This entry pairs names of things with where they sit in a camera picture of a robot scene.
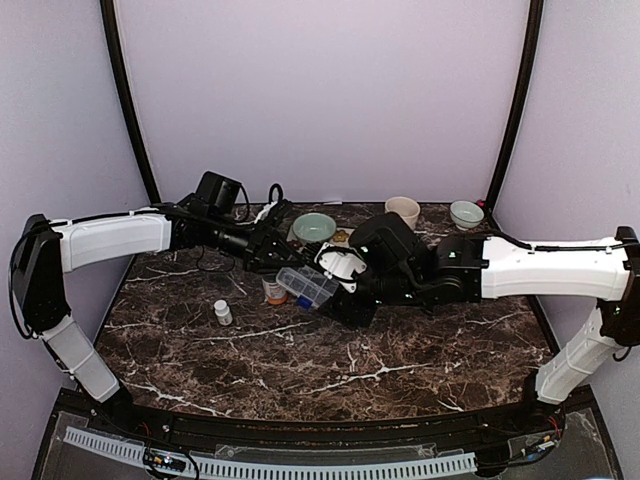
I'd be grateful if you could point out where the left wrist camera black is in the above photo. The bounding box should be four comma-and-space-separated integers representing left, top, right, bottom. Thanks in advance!
253, 183, 293, 229

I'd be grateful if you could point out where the orange pill bottle grey cap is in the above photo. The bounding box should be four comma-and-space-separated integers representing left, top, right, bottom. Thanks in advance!
262, 274, 288, 305

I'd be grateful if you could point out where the clear plastic pill organizer box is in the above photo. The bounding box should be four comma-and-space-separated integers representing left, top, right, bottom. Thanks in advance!
276, 267, 340, 310

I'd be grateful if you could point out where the black frame post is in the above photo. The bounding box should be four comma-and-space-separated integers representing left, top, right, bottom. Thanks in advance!
99, 0, 161, 204
485, 0, 545, 212

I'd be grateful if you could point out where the green ceramic bowl on plate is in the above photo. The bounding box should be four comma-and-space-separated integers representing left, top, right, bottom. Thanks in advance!
291, 212, 337, 245

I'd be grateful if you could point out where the white slotted cable duct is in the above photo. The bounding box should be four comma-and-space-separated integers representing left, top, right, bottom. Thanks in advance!
63, 427, 478, 479

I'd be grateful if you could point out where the square floral ceramic plate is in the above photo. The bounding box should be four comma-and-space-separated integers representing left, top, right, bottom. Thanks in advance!
286, 227, 354, 252

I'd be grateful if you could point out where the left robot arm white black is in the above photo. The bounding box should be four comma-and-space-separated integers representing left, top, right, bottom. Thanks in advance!
7, 171, 308, 436

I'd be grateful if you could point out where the left black frame post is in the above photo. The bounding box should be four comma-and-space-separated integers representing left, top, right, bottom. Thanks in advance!
99, 0, 161, 204

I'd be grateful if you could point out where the black front table rail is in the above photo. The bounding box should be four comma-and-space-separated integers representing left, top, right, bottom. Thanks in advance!
126, 403, 566, 451

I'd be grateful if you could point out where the beige ceramic mug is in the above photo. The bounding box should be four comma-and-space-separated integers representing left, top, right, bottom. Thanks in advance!
384, 196, 421, 230

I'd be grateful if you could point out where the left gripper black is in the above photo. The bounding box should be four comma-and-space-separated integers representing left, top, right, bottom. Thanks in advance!
207, 214, 306, 275

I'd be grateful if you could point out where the right black frame post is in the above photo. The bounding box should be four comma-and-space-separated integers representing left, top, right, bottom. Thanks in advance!
485, 0, 545, 212

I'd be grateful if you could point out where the small green bowl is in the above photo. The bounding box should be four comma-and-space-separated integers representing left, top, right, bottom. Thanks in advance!
449, 200, 484, 231

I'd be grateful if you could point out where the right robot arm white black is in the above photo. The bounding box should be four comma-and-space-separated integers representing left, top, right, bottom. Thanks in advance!
316, 213, 639, 434

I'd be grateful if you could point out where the small white pill bottle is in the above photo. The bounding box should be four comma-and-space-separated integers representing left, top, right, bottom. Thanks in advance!
214, 300, 233, 326

